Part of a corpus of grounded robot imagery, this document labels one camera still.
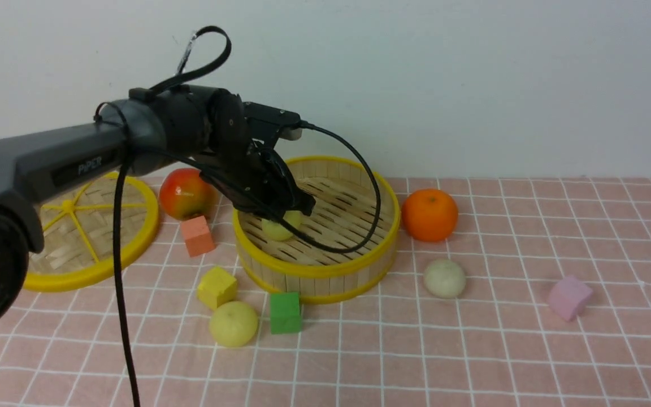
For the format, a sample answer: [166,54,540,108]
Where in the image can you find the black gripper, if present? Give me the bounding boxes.
[202,90,317,218]

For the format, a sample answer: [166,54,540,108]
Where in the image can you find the pink checkered tablecloth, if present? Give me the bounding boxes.
[0,177,651,407]

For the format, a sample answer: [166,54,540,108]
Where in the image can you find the orange cube block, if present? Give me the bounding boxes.
[179,216,215,257]

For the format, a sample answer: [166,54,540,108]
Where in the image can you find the pink block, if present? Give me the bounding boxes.
[547,275,593,321]

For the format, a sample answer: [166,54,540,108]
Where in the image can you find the yellow bamboo steamer lid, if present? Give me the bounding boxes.
[24,172,160,293]

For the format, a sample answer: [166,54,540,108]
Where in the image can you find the green cube block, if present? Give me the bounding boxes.
[270,292,302,335]

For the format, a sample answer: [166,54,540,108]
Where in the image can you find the pale yellow bun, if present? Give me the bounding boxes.
[261,210,303,241]
[209,301,259,348]

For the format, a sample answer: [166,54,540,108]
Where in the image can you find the white bun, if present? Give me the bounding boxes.
[423,258,467,299]

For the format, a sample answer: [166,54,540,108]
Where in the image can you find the yellow cube block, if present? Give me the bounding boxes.
[196,266,238,311]

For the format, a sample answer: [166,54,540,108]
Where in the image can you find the orange fruit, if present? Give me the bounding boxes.
[401,188,459,242]

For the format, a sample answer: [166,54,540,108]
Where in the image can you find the red apple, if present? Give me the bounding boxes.
[159,168,219,222]

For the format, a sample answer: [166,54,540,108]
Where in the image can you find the yellow bamboo steamer tray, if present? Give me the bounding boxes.
[233,155,401,304]

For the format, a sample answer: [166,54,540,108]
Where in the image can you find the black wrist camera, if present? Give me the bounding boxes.
[244,101,302,149]

